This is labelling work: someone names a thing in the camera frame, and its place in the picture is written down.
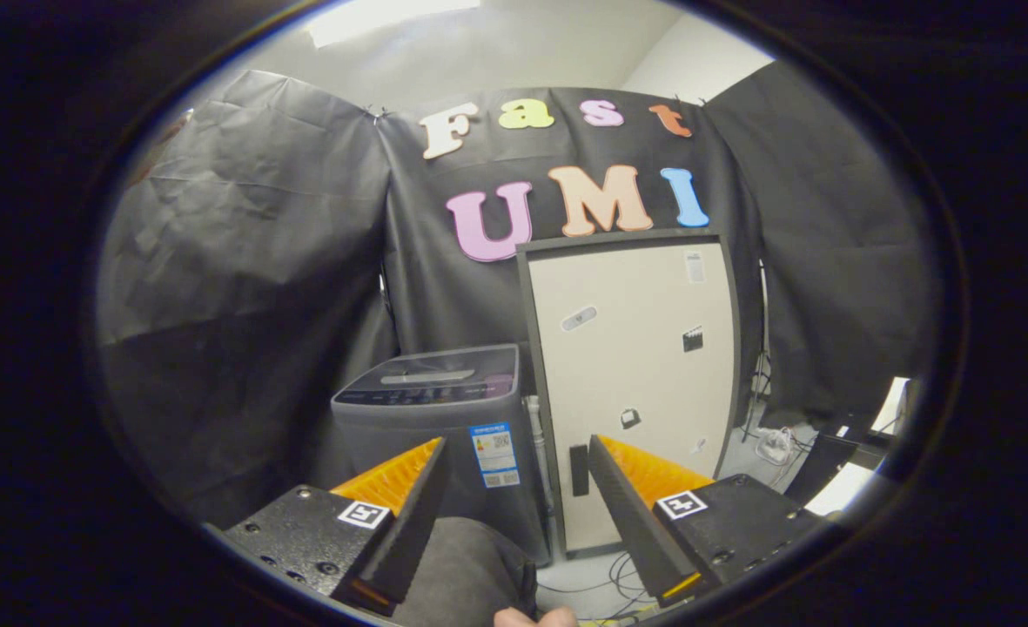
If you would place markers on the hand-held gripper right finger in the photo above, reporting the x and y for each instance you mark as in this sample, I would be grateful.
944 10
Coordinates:
631 522

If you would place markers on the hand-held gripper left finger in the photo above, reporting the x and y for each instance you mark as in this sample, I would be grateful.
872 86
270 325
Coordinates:
409 522

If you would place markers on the grey washing machine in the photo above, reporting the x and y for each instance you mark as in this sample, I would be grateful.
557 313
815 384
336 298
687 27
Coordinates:
383 444

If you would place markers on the person's grey trouser leg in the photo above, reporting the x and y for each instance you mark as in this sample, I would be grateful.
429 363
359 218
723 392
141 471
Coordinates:
470 575

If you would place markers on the dark box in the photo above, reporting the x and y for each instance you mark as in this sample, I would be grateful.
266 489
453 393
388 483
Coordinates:
827 461

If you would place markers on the white panel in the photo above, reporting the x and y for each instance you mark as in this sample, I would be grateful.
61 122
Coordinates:
892 405

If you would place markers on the black backdrop cloth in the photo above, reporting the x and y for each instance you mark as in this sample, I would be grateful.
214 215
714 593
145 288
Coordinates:
252 261

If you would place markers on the beige cabinet with dark frame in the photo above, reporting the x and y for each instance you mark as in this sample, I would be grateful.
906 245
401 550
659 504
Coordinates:
635 366

